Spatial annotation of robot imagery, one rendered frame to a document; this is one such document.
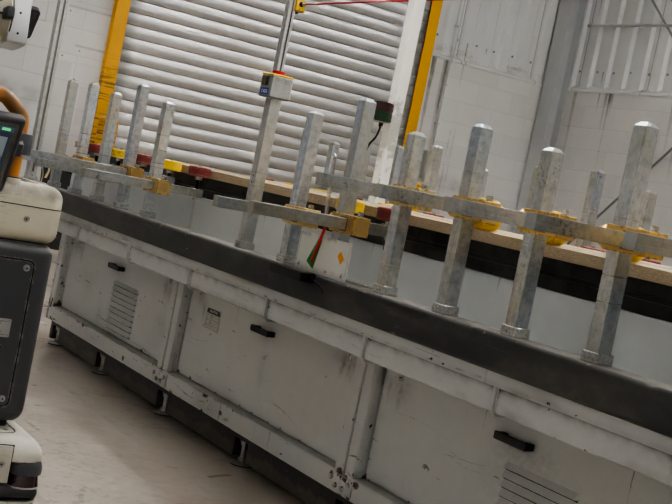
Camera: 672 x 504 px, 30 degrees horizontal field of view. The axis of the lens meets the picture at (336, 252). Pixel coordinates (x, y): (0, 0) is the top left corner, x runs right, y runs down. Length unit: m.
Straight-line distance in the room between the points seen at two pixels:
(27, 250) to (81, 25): 8.39
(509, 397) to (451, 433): 0.53
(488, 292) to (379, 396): 0.54
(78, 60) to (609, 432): 9.00
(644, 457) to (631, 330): 0.40
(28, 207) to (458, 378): 1.01
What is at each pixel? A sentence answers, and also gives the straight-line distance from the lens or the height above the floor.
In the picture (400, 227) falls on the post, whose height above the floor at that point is 0.87.
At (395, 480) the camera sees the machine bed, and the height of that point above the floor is 0.21.
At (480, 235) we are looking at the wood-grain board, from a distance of 3.10.
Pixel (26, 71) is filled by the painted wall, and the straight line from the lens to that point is 10.93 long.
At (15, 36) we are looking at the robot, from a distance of 3.13.
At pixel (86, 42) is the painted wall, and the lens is 11.10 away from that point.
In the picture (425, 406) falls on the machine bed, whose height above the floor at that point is 0.42.
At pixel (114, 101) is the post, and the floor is 1.08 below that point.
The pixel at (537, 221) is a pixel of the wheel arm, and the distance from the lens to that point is 2.26.
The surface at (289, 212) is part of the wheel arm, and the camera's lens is 3.12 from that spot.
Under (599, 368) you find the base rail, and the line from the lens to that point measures 2.43.
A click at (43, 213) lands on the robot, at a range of 2.75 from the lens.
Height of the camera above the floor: 0.94
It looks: 3 degrees down
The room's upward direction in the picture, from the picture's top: 11 degrees clockwise
